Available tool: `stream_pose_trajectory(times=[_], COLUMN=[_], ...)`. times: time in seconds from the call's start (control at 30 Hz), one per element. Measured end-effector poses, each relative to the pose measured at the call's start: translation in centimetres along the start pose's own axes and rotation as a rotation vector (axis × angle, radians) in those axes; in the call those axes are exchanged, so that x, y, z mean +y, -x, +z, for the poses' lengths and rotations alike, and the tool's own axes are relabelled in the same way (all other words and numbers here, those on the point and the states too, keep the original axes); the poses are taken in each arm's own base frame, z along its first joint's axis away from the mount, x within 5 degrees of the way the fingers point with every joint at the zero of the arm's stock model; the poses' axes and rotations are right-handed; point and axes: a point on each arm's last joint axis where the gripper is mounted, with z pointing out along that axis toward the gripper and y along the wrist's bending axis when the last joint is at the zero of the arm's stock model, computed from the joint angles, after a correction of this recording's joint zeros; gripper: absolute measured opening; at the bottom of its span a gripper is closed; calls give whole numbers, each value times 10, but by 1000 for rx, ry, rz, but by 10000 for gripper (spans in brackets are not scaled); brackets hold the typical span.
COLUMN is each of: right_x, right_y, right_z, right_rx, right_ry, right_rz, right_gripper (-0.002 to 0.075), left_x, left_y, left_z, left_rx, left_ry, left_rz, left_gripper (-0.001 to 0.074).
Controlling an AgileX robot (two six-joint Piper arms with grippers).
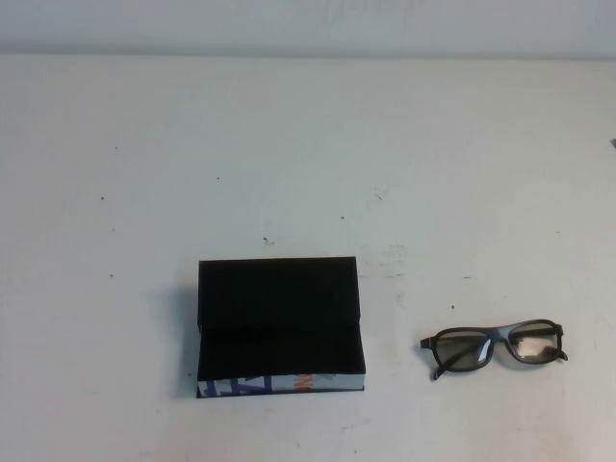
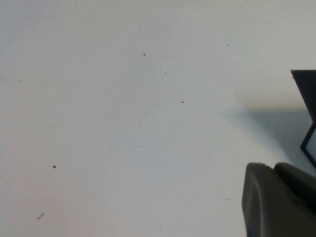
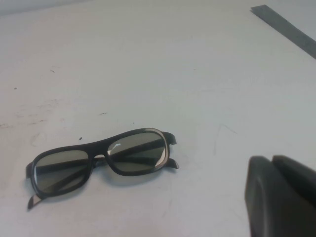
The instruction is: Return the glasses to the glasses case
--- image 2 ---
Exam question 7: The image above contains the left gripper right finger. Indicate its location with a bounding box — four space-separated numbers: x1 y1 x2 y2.
273 162 316 237

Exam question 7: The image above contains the black glasses case printed side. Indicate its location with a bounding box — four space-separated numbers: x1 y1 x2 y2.
290 69 316 170

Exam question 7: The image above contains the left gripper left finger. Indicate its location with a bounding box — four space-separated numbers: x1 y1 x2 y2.
242 162 281 237

